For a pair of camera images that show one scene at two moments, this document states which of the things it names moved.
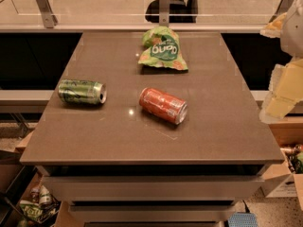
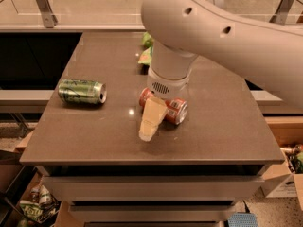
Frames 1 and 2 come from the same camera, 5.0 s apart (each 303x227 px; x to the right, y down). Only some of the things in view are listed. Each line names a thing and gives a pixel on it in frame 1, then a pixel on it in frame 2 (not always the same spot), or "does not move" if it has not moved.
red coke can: [163, 105] does not move
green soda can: [81, 92] does not move
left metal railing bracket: [49, 19] does not move
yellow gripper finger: [286, 90] to [155, 107]
